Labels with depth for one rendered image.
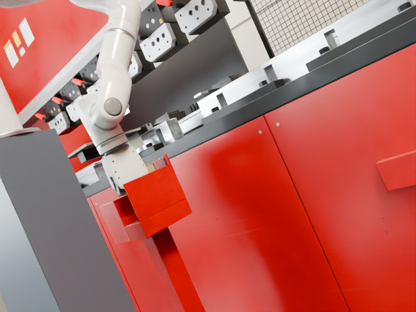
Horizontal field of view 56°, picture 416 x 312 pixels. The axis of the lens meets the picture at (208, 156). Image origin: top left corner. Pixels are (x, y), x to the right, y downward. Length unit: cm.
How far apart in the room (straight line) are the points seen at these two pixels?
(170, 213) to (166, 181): 9
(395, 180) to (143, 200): 60
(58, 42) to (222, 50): 74
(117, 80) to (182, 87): 110
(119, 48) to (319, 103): 56
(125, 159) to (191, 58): 107
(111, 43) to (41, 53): 90
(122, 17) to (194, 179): 54
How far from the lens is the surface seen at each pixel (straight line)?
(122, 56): 114
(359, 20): 107
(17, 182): 90
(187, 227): 138
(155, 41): 142
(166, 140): 148
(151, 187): 104
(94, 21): 167
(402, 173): 95
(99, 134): 104
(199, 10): 129
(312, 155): 103
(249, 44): 388
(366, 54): 94
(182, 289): 115
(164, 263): 112
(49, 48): 196
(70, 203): 95
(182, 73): 207
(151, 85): 224
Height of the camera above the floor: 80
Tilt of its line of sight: level
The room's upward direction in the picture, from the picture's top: 24 degrees counter-clockwise
